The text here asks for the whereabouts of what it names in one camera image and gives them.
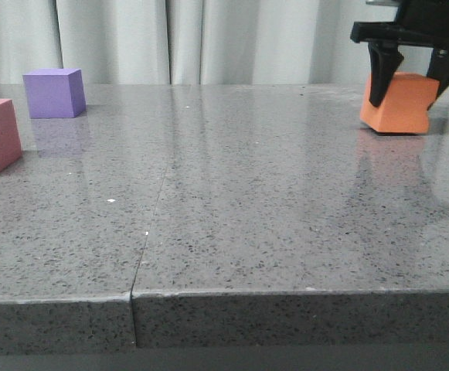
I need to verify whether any grey-white curtain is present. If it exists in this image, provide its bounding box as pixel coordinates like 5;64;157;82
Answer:
0;0;449;86

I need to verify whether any orange foam cube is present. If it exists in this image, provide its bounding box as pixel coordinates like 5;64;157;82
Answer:
360;72;439;134

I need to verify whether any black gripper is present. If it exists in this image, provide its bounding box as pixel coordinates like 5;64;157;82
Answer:
350;0;449;107

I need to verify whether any purple foam cube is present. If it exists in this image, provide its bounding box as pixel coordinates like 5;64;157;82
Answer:
22;68;87;119

